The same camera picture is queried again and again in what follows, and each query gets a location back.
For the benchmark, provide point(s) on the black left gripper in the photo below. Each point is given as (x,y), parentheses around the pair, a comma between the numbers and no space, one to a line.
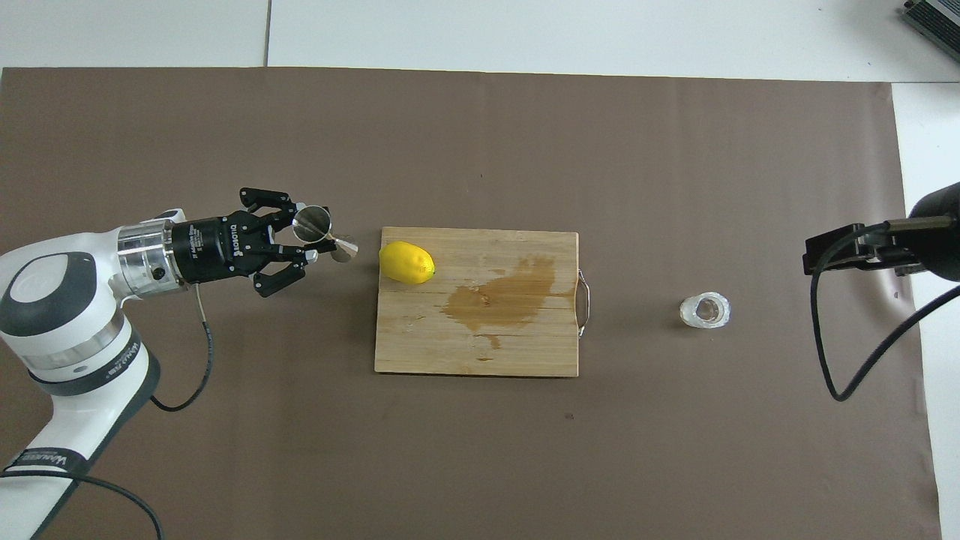
(217,247)

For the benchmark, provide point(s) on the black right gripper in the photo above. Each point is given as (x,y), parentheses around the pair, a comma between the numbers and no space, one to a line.
(941,244)

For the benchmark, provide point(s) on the steel double jigger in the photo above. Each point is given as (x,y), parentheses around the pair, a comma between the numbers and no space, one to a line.
(311,221)

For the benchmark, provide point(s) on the clear glass cup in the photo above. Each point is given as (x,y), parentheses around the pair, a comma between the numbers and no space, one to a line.
(686,311)

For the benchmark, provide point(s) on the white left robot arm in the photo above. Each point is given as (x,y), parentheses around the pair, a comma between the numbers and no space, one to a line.
(60,315)

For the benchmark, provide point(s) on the yellow lemon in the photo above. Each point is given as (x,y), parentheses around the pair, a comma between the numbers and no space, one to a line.
(406,262)

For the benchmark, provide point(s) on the wooden cutting board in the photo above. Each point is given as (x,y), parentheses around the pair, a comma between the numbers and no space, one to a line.
(420,337)

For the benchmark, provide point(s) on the brown table mat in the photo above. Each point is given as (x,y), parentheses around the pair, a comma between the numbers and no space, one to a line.
(337,450)

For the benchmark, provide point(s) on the grey ribbed metal device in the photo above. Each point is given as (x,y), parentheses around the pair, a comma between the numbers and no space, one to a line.
(937,19)

